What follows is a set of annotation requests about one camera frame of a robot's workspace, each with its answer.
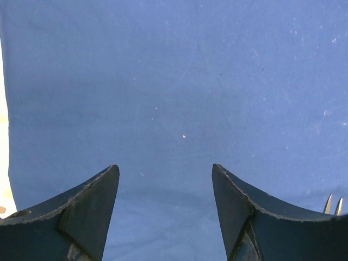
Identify blue surgical cloth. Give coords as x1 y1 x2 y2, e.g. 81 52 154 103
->
1 1 347 260

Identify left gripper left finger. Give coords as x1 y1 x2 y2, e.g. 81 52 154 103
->
1 165 120 260

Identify steel tweezers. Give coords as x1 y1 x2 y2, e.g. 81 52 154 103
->
334 197 343 216
323 194 332 214

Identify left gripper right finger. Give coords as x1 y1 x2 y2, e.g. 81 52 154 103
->
212 164 347 260

